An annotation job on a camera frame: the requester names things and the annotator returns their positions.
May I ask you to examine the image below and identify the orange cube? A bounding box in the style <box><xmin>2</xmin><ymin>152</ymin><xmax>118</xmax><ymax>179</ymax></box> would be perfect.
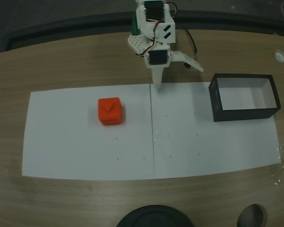
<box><xmin>98</xmin><ymin>96</ymin><xmax>125</xmax><ymax>126</ymax></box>

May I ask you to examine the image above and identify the black box white inside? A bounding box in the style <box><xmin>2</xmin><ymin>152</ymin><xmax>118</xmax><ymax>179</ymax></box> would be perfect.
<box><xmin>208</xmin><ymin>73</ymin><xmax>281</xmax><ymax>122</ymax></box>

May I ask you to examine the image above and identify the green clamp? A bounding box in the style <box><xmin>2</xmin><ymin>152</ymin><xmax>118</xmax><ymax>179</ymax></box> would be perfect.
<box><xmin>132</xmin><ymin>11</ymin><xmax>142</xmax><ymax>36</ymax></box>

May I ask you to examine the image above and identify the white paper sheet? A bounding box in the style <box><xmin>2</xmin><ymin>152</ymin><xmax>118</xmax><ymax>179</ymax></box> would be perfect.
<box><xmin>22</xmin><ymin>84</ymin><xmax>156</xmax><ymax>182</ymax></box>
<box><xmin>150</xmin><ymin>81</ymin><xmax>282</xmax><ymax>179</ymax></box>

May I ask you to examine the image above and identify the white round cap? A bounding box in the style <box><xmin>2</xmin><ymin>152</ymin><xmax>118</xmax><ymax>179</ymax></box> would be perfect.
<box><xmin>274</xmin><ymin>50</ymin><xmax>284</xmax><ymax>63</ymax></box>

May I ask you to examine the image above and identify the clear tape piece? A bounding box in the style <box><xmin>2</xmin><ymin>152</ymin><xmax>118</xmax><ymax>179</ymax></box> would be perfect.
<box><xmin>271</xmin><ymin>143</ymin><xmax>284</xmax><ymax>187</ymax></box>

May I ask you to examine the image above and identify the black round lamp base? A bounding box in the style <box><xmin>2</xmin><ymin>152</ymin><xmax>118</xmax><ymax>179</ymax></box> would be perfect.
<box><xmin>115</xmin><ymin>205</ymin><xmax>195</xmax><ymax>227</ymax></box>

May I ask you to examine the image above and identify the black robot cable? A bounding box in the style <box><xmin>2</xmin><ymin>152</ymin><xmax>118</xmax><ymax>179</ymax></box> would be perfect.
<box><xmin>184</xmin><ymin>27</ymin><xmax>200</xmax><ymax>60</ymax></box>

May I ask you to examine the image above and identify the round table cable hole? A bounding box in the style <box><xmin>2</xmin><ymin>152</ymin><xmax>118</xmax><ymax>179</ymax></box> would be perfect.
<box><xmin>236</xmin><ymin>203</ymin><xmax>268</xmax><ymax>227</ymax></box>

